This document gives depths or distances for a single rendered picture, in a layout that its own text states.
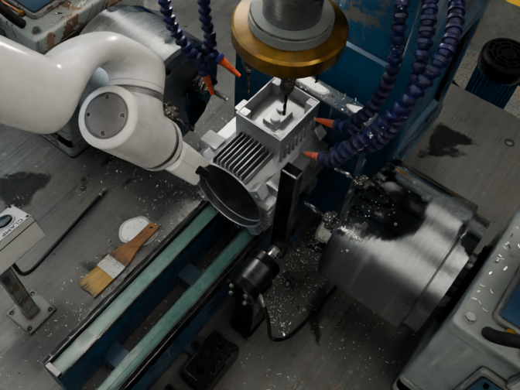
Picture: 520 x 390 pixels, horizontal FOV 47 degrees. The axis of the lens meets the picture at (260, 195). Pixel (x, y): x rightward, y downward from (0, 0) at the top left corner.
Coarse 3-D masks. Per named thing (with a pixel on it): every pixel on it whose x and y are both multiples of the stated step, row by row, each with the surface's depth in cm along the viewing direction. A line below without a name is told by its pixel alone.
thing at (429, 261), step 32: (384, 160) 103; (384, 192) 94; (416, 192) 95; (448, 192) 97; (352, 224) 94; (384, 224) 93; (416, 224) 92; (448, 224) 92; (480, 224) 95; (320, 256) 100; (352, 256) 95; (384, 256) 92; (416, 256) 91; (448, 256) 91; (352, 288) 99; (384, 288) 94; (416, 288) 91; (448, 288) 90; (416, 320) 95
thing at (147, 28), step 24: (96, 24) 114; (120, 24) 112; (144, 24) 113; (168, 48) 109; (192, 48) 112; (96, 72) 111; (168, 72) 109; (192, 72) 116; (216, 72) 125; (168, 96) 114; (192, 96) 121; (192, 120) 127
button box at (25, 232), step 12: (0, 216) 101; (12, 216) 99; (24, 216) 99; (0, 228) 97; (12, 228) 97; (24, 228) 98; (36, 228) 100; (0, 240) 95; (12, 240) 97; (24, 240) 98; (36, 240) 100; (0, 252) 96; (12, 252) 97; (24, 252) 99; (0, 264) 96; (12, 264) 98
